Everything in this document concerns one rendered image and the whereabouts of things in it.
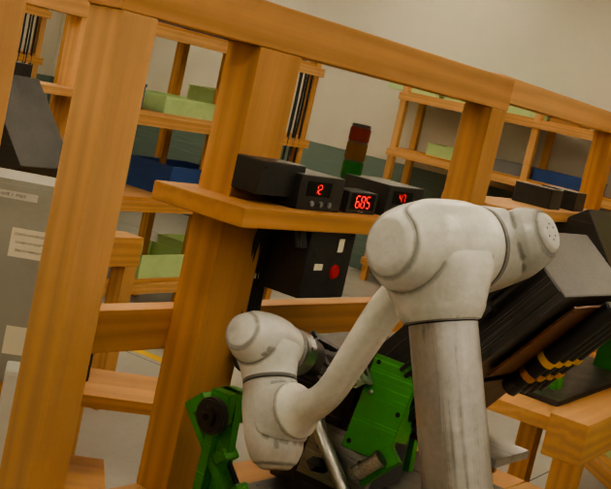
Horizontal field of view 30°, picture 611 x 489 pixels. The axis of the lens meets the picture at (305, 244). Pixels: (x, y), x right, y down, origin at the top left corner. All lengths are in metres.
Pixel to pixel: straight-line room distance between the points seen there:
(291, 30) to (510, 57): 9.70
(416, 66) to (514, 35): 9.27
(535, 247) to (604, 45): 10.05
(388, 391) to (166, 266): 5.89
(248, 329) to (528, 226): 0.60
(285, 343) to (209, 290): 0.32
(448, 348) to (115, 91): 0.80
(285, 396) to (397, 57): 1.00
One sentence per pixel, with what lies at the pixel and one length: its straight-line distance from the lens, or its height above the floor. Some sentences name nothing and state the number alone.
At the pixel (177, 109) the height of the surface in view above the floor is 1.47.
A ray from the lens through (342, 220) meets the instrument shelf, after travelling 2.45.
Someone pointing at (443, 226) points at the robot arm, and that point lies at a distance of 1.57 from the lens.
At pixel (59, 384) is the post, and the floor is 1.16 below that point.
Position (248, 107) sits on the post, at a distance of 2.31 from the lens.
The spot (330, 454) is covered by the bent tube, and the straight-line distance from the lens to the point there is 2.42.
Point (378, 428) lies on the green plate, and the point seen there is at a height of 1.13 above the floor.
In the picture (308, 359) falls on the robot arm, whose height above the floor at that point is 1.29.
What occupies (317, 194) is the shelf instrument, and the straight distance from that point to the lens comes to 2.40.
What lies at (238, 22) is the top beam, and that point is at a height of 1.88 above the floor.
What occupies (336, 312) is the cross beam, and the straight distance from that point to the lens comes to 2.91.
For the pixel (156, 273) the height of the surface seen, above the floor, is 0.30.
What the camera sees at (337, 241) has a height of 1.48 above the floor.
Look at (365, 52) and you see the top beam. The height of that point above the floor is 1.90.
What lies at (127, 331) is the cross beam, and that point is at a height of 1.23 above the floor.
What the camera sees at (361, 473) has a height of 1.05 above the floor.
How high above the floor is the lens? 1.78
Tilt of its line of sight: 7 degrees down
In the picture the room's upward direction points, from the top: 13 degrees clockwise
